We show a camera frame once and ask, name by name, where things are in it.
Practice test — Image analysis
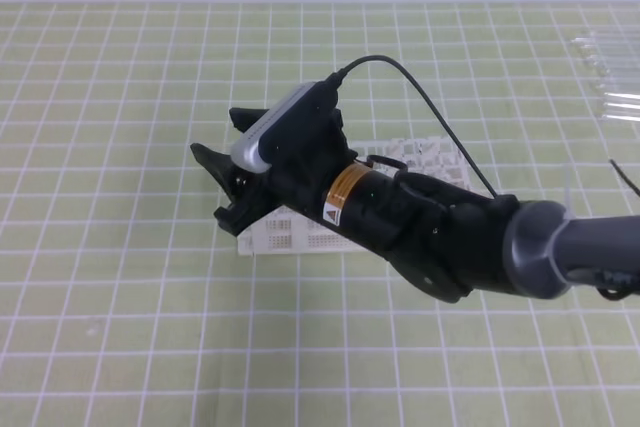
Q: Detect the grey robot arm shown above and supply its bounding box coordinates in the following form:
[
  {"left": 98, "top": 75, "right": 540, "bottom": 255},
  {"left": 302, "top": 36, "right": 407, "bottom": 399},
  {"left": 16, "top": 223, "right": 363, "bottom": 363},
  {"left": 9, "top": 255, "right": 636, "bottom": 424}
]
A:
[{"left": 191, "top": 107, "right": 639, "bottom": 303}]

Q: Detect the clear glass test tube pile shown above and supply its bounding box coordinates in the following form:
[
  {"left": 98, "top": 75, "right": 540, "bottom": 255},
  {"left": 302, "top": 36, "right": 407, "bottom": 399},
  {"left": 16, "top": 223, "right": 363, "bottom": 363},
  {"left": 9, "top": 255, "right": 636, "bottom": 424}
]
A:
[{"left": 571, "top": 27, "right": 639, "bottom": 124}]

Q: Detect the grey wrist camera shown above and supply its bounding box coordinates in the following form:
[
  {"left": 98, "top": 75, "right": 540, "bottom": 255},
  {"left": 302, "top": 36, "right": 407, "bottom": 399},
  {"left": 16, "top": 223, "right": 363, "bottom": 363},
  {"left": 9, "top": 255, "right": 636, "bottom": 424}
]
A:
[{"left": 230, "top": 82, "right": 320, "bottom": 174}]

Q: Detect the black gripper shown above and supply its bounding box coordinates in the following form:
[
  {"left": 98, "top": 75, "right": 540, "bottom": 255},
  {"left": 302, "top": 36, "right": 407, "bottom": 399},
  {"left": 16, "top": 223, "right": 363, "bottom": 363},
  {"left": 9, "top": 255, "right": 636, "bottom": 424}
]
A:
[{"left": 190, "top": 107, "right": 356, "bottom": 236}]

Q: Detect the white plastic test tube rack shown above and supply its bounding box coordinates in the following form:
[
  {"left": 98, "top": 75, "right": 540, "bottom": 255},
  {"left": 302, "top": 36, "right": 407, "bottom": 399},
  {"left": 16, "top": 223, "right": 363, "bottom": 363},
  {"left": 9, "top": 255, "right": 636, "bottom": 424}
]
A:
[{"left": 237, "top": 136, "right": 471, "bottom": 256}]

